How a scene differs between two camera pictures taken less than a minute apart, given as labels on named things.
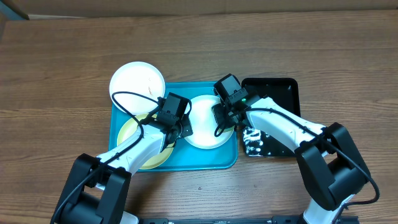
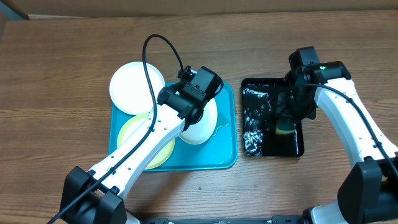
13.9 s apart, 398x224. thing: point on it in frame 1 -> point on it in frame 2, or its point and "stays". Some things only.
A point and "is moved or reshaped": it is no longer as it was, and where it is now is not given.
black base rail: (275, 219) stays
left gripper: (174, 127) -> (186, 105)
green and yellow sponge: (227, 129) is moved or reshaped
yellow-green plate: (129, 127) stays
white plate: (203, 124) is moved or reshaped
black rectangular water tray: (286, 91) stays
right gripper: (225, 116) -> (283, 111)
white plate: (138, 77) stays
